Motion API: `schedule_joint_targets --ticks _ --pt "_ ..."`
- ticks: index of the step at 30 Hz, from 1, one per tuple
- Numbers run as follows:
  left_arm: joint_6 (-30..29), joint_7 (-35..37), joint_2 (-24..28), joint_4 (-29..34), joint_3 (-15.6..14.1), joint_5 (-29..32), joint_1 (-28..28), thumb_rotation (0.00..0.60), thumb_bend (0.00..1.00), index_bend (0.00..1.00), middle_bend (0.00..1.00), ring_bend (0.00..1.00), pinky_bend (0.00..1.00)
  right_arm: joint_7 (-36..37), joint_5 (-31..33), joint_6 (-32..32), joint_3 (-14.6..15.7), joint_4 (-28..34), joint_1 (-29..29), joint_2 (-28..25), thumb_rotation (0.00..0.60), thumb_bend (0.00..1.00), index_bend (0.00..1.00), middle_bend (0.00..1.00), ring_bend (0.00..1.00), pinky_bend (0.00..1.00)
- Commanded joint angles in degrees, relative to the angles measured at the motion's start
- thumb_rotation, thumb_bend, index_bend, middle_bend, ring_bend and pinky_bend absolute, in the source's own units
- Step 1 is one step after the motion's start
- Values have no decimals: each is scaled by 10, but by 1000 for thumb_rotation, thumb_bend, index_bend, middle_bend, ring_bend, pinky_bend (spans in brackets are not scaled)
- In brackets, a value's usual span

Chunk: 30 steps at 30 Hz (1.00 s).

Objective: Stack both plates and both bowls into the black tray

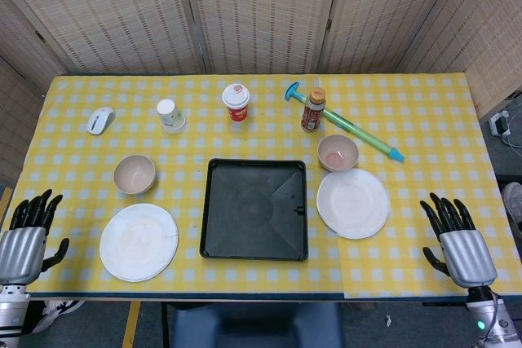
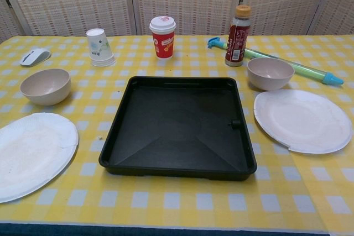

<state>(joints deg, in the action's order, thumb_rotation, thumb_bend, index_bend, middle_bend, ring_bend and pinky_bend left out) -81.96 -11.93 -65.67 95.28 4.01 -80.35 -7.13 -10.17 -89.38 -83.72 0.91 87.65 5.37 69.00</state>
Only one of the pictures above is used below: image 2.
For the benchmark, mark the beige plastic bowl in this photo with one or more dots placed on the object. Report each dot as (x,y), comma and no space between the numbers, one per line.
(45,93)
(269,81)

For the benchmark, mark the white paper plate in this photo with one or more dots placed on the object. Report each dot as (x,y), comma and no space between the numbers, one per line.
(33,153)
(301,122)

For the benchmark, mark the black square plastic tray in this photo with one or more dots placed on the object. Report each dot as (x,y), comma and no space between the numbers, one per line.
(177,136)

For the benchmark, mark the red paper cup white lid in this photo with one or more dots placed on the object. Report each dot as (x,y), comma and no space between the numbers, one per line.
(164,45)

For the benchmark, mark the brown drink bottle yellow cap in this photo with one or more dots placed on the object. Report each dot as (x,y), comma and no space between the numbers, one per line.
(238,42)

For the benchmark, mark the stack of white paper cups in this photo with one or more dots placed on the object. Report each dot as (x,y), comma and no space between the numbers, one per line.
(98,48)

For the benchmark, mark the dark blue table pad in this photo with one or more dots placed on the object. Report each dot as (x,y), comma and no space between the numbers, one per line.
(110,231)

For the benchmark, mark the woven folding screen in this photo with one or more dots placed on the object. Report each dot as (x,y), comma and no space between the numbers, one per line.
(69,4)

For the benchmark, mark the white computer mouse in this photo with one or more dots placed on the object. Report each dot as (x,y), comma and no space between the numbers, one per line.
(36,57)

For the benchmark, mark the green and blue water pump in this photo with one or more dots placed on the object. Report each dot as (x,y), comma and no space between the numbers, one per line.
(333,79)

